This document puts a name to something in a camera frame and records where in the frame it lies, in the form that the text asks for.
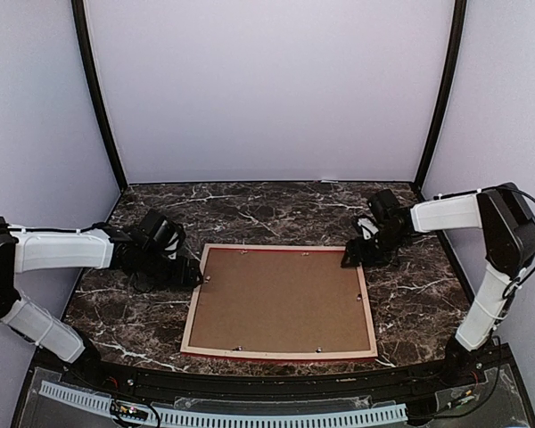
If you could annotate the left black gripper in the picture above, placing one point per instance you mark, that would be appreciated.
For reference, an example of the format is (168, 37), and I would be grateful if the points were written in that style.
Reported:
(178, 280)

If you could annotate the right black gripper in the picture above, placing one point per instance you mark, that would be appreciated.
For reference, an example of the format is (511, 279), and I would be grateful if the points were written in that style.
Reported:
(358, 252)

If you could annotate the brown backing board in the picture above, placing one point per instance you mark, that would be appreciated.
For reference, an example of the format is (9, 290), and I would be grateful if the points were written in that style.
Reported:
(276, 298)

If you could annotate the red wooden picture frame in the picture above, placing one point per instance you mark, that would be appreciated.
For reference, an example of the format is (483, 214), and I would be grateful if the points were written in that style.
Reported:
(370, 312)

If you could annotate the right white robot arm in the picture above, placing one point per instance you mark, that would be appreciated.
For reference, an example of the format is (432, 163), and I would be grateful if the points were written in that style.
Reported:
(503, 214)

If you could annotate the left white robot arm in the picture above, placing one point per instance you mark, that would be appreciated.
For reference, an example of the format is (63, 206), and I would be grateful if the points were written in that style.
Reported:
(24, 249)

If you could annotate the small circuit board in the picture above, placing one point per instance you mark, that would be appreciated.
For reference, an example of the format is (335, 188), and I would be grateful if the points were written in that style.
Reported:
(124, 410)

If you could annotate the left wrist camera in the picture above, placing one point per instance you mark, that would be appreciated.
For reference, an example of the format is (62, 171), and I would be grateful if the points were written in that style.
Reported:
(159, 233)

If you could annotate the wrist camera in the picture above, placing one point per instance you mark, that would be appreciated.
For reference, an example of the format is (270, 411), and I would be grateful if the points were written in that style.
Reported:
(383, 205)
(159, 233)

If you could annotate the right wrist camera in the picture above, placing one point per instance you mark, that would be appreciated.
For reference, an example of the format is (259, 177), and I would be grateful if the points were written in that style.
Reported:
(383, 205)

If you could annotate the white slotted cable duct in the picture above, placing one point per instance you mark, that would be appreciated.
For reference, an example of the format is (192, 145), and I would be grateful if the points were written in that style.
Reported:
(187, 412)

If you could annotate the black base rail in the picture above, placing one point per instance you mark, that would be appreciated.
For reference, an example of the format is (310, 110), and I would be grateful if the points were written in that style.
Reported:
(412, 383)

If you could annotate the left black corner post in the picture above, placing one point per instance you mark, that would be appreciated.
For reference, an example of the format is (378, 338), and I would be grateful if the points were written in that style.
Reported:
(78, 8)

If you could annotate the black corner post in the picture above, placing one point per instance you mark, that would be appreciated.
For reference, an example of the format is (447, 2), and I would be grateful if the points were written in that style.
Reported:
(442, 100)
(78, 8)

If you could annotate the right black corner post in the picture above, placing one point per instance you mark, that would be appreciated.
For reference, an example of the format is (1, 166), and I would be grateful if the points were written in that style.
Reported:
(442, 100)

